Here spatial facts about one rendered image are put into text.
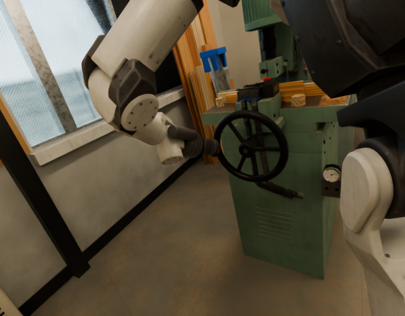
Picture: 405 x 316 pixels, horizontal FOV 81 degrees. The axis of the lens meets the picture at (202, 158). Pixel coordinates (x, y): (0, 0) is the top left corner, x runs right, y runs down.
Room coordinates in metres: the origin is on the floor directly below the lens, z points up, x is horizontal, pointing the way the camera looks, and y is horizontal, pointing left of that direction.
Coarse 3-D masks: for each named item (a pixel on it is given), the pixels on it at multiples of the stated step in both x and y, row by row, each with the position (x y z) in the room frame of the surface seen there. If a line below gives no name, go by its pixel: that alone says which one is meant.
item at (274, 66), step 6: (270, 60) 1.03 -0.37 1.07; (276, 60) 1.03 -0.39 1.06; (282, 60) 1.09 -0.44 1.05; (264, 66) 1.03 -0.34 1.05; (270, 66) 1.02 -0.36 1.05; (276, 66) 1.02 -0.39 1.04; (282, 66) 1.08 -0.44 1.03; (270, 72) 1.02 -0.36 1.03; (276, 72) 1.01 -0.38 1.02; (282, 72) 1.08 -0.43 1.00
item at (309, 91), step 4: (304, 88) 0.98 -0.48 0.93; (308, 88) 0.97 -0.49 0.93; (312, 88) 0.96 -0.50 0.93; (316, 88) 0.95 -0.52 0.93; (304, 92) 0.98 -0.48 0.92; (308, 92) 0.97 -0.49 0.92; (312, 92) 0.96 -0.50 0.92; (316, 92) 0.95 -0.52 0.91; (320, 92) 0.94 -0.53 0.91; (228, 96) 1.20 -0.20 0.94; (232, 96) 1.18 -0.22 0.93; (236, 96) 1.17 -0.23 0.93; (308, 96) 0.97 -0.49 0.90; (312, 96) 0.96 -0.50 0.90; (228, 100) 1.20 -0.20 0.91; (232, 100) 1.19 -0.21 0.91; (236, 100) 1.17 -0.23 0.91
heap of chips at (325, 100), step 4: (324, 96) 0.85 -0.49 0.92; (328, 96) 0.83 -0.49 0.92; (344, 96) 0.81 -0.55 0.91; (320, 100) 0.85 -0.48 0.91; (324, 100) 0.82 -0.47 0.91; (328, 100) 0.81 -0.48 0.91; (332, 100) 0.80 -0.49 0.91; (336, 100) 0.79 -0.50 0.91; (340, 100) 0.79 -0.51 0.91; (344, 100) 0.79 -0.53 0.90; (320, 104) 0.82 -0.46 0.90; (324, 104) 0.81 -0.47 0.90; (328, 104) 0.80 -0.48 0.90; (332, 104) 0.79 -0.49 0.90
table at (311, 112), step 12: (348, 96) 0.84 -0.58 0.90; (216, 108) 1.15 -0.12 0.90; (228, 108) 1.09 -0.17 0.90; (288, 108) 0.87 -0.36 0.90; (300, 108) 0.84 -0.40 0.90; (312, 108) 0.82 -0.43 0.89; (324, 108) 0.80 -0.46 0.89; (336, 108) 0.77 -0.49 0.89; (204, 120) 1.11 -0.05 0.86; (216, 120) 1.07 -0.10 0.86; (276, 120) 0.85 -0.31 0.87; (288, 120) 0.87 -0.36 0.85; (300, 120) 0.85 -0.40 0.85; (312, 120) 0.82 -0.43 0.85; (324, 120) 0.80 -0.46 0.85; (336, 120) 0.77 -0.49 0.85
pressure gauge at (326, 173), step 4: (332, 164) 0.74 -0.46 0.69; (324, 168) 0.75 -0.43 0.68; (328, 168) 0.73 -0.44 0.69; (332, 168) 0.72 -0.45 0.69; (336, 168) 0.72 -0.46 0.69; (324, 172) 0.74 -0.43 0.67; (328, 172) 0.73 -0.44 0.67; (332, 172) 0.73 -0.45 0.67; (336, 172) 0.72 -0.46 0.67; (340, 172) 0.71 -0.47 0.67; (324, 176) 0.74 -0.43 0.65; (328, 176) 0.73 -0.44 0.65; (332, 176) 0.73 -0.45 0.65; (336, 176) 0.72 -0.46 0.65; (340, 176) 0.71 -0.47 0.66; (328, 180) 0.73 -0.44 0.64; (332, 180) 0.73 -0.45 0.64; (336, 180) 0.72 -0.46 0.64
